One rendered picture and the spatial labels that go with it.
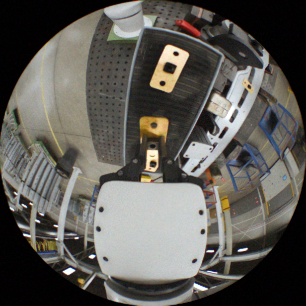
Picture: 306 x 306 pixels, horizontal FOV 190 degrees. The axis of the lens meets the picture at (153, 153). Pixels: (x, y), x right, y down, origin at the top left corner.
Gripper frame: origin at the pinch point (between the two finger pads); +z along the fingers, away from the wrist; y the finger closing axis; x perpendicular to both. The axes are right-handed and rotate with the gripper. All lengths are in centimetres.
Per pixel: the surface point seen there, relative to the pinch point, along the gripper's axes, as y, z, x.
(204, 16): 11.6, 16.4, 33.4
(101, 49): -33, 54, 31
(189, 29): 5.3, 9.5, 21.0
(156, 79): 0.2, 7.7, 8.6
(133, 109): -3.8, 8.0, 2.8
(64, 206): -254, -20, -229
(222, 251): 267, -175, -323
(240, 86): 33.1, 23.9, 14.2
